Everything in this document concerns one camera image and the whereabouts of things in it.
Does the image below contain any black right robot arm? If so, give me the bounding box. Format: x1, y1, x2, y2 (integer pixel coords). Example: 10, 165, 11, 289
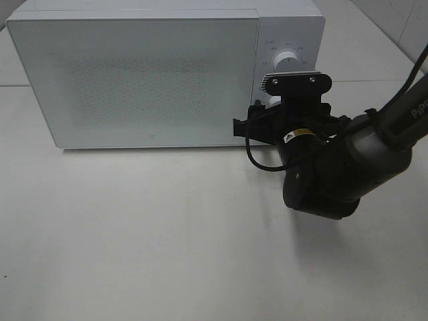
233, 72, 427, 220

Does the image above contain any white upper power knob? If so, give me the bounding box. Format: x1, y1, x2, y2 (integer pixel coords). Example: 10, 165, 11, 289
272, 48, 302, 73

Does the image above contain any white microwave door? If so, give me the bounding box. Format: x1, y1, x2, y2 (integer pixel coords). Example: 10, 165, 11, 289
8, 19, 257, 148

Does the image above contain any white microwave oven body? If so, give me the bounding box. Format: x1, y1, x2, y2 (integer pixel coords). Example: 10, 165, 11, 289
5, 0, 326, 150

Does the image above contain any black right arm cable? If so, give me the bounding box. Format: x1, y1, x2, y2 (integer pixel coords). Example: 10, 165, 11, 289
245, 43, 428, 172

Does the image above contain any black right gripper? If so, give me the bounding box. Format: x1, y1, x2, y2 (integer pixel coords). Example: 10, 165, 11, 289
233, 96, 351, 167

